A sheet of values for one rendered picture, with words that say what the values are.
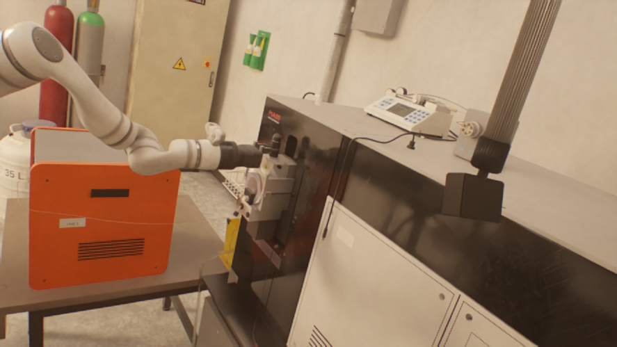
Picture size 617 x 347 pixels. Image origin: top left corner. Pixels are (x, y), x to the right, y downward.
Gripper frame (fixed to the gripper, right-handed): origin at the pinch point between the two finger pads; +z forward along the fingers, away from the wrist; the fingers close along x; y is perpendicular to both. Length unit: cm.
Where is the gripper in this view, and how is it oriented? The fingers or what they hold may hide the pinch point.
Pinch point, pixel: (277, 148)
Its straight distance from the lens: 107.1
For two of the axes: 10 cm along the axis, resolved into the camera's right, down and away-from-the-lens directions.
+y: -2.4, 9.3, 2.7
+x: 5.7, 3.6, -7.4
